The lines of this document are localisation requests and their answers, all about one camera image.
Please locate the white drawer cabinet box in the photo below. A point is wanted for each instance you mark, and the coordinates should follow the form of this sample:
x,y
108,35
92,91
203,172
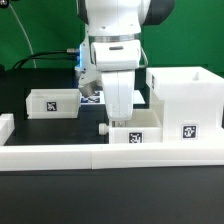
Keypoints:
x,y
188,101

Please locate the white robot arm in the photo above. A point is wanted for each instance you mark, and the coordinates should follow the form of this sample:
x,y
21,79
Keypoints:
x,y
120,20

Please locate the white front fence wall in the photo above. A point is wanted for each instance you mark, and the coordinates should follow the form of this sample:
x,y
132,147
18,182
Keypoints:
x,y
106,156

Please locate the white fence wall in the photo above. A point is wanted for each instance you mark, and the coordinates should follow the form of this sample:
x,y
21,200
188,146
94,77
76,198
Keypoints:
x,y
106,156
6,127

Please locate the white front drawer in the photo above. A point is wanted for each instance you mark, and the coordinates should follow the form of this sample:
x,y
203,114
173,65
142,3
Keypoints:
x,y
143,127

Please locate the fiducial marker sheet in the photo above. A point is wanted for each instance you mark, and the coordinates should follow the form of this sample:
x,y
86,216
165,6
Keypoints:
x,y
98,98

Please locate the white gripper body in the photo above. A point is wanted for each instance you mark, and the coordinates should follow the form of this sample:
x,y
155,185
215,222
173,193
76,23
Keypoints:
x,y
114,65

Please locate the white drawer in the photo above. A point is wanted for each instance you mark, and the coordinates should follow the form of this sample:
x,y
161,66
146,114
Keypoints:
x,y
143,127
53,103

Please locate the white left fence wall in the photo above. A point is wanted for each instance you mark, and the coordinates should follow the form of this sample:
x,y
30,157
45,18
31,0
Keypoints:
x,y
6,127

